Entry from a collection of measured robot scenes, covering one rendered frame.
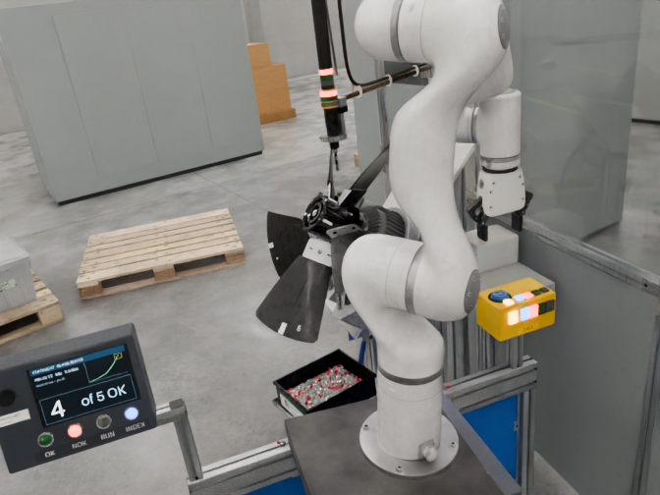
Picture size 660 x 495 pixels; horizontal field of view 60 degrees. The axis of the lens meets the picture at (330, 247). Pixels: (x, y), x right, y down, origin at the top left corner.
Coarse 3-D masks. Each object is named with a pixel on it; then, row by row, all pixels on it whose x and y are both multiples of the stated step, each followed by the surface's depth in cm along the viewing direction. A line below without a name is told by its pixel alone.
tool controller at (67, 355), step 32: (32, 352) 107; (64, 352) 103; (96, 352) 104; (128, 352) 106; (0, 384) 100; (32, 384) 101; (64, 384) 103; (96, 384) 104; (128, 384) 106; (0, 416) 100; (32, 416) 102; (96, 416) 105; (32, 448) 102; (64, 448) 104
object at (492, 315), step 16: (496, 288) 142; (512, 288) 141; (528, 288) 141; (480, 304) 141; (496, 304) 135; (512, 304) 134; (528, 304) 136; (480, 320) 143; (496, 320) 136; (528, 320) 137; (544, 320) 139; (496, 336) 137; (512, 336) 137
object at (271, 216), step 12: (276, 216) 187; (288, 216) 181; (276, 228) 188; (288, 228) 182; (300, 228) 178; (276, 240) 189; (288, 240) 184; (300, 240) 180; (276, 252) 191; (288, 252) 186; (300, 252) 182; (276, 264) 192; (288, 264) 188
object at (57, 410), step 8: (40, 400) 102; (48, 400) 102; (56, 400) 102; (64, 400) 103; (40, 408) 102; (48, 408) 102; (56, 408) 103; (64, 408) 103; (72, 408) 103; (48, 416) 102; (56, 416) 103; (64, 416) 103; (72, 416) 104; (48, 424) 102
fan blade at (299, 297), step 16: (288, 272) 166; (304, 272) 164; (320, 272) 163; (272, 288) 167; (288, 288) 164; (304, 288) 163; (320, 288) 162; (272, 304) 165; (288, 304) 163; (304, 304) 161; (320, 304) 160; (272, 320) 164; (288, 320) 162; (304, 320) 160; (320, 320) 159; (288, 336) 160; (304, 336) 158
